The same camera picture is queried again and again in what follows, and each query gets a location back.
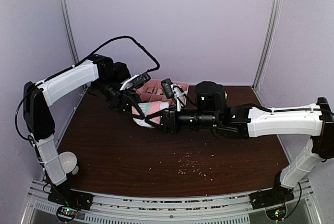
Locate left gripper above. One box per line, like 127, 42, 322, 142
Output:
93, 78, 148, 120

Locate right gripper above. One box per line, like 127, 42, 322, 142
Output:
144, 104, 220, 135

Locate pink patterned sock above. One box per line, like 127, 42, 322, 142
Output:
133, 101, 170, 128

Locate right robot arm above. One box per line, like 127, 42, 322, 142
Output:
145, 81, 333, 204

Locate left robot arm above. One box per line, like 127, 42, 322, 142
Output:
18, 54, 144, 205

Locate pink divided organizer box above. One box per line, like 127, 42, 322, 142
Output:
135, 79, 189, 105

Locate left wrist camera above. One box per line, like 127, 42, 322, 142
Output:
120, 72, 151, 91

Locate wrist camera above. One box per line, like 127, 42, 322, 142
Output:
120, 72, 151, 91
161, 78, 187, 112

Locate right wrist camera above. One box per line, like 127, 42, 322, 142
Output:
161, 78, 187, 112

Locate aluminium front rail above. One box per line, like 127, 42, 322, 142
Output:
20, 179, 321, 224

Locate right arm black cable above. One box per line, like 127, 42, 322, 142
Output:
260, 105, 324, 114

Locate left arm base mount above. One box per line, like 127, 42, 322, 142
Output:
47, 187, 93, 210

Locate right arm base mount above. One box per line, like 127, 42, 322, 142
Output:
249, 187, 294, 209

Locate left aluminium corner post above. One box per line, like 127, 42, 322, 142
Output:
54, 0, 87, 89

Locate aluminium corner post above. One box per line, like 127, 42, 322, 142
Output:
253, 0, 282, 92
54, 0, 87, 89

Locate right aluminium corner post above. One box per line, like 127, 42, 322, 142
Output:
253, 0, 282, 92

